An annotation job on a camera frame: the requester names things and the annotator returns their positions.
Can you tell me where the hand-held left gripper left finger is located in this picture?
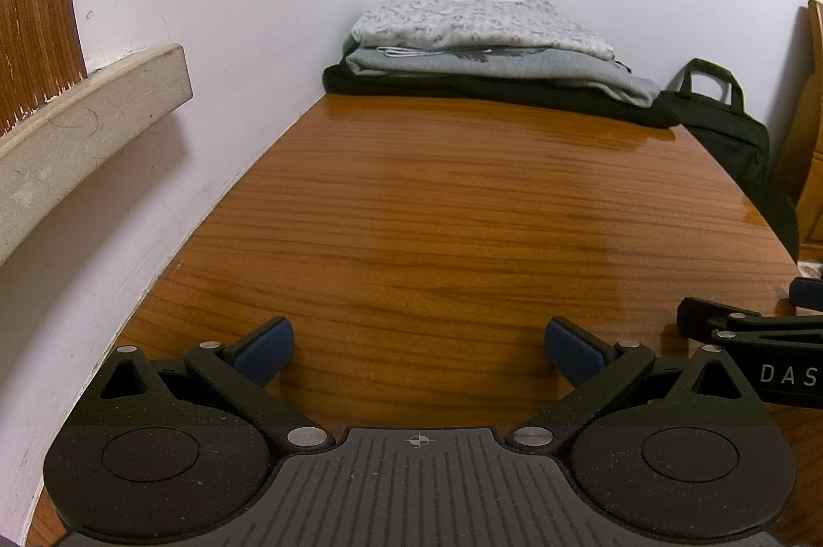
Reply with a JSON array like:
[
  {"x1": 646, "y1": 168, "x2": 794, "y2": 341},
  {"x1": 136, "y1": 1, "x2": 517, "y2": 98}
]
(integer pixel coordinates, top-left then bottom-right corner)
[{"x1": 96, "y1": 317, "x2": 335, "y2": 451}]

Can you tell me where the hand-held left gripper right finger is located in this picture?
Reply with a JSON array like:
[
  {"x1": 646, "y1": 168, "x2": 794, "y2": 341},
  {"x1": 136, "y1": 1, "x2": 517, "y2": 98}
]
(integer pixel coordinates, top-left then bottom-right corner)
[{"x1": 507, "y1": 317, "x2": 745, "y2": 450}]

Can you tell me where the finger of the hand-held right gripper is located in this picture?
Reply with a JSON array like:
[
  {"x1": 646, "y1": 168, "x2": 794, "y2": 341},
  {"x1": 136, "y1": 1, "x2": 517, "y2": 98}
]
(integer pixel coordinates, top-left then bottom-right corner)
[
  {"x1": 676, "y1": 296, "x2": 823, "y2": 347},
  {"x1": 790, "y1": 276, "x2": 823, "y2": 308}
]

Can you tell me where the white patterned shirt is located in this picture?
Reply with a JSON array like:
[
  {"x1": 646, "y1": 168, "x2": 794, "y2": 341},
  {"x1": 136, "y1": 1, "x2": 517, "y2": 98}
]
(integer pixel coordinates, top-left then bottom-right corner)
[{"x1": 350, "y1": 0, "x2": 617, "y2": 61}]

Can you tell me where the wooden furniture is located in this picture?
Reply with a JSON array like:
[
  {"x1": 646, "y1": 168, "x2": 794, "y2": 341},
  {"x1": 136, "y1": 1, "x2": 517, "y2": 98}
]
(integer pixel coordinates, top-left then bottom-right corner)
[{"x1": 770, "y1": 0, "x2": 823, "y2": 266}]

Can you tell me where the black bag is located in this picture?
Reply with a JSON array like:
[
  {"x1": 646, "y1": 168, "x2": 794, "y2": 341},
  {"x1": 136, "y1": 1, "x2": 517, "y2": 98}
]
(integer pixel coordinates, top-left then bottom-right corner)
[{"x1": 659, "y1": 59, "x2": 802, "y2": 266}]

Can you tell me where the black folded garment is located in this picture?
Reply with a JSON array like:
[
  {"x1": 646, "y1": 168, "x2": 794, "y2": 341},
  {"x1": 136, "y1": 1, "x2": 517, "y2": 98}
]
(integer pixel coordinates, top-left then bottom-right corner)
[{"x1": 321, "y1": 62, "x2": 683, "y2": 130}]

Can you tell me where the grey printed t-shirt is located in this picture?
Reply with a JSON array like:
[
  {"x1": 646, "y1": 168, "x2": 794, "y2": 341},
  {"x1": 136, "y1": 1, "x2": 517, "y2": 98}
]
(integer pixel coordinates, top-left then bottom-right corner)
[{"x1": 346, "y1": 46, "x2": 663, "y2": 108}]

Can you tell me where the beige window sill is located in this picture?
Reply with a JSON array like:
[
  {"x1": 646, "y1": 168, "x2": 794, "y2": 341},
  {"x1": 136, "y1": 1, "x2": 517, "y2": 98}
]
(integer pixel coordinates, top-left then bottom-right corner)
[{"x1": 0, "y1": 42, "x2": 194, "y2": 269}]

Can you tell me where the wooden window frame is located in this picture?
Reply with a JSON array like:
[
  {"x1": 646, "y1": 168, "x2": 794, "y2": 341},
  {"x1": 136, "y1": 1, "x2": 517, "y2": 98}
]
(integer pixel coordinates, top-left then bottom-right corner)
[{"x1": 0, "y1": 0, "x2": 88, "y2": 138}]

